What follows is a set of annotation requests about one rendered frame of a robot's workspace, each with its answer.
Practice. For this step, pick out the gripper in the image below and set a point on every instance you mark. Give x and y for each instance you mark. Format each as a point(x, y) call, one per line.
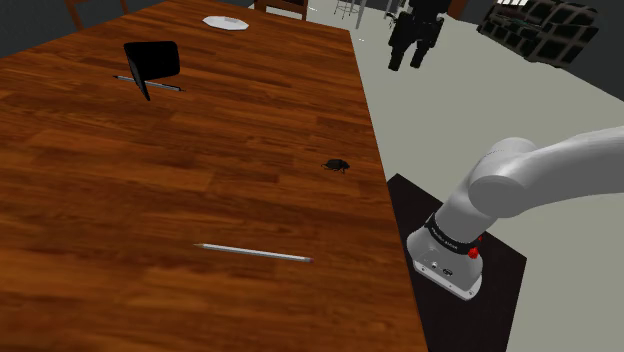
point(425, 10)

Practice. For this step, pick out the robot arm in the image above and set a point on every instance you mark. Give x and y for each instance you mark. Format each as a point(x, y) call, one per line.
point(507, 190)

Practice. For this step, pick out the grey metal stool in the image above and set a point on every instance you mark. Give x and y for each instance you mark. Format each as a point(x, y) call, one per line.
point(350, 8)

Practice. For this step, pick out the dark lattice shelf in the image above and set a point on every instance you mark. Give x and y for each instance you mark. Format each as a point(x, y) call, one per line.
point(541, 31)

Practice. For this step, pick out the brown wooden chair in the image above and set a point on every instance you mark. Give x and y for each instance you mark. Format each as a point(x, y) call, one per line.
point(74, 12)
point(280, 6)

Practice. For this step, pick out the black beetle figure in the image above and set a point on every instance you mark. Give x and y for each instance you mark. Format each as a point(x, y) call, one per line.
point(336, 165)

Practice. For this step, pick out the white plate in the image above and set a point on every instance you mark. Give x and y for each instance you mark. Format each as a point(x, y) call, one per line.
point(225, 22)

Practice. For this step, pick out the brown wooden table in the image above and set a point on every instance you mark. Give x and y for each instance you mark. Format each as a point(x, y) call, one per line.
point(204, 175)

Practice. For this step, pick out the grey pen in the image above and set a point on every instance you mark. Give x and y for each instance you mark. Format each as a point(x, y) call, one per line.
point(164, 86)

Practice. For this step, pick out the grey pencil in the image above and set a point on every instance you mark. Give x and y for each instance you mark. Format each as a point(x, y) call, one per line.
point(253, 252)

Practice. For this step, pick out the black robot stand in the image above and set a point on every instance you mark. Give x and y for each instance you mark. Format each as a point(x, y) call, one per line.
point(453, 322)

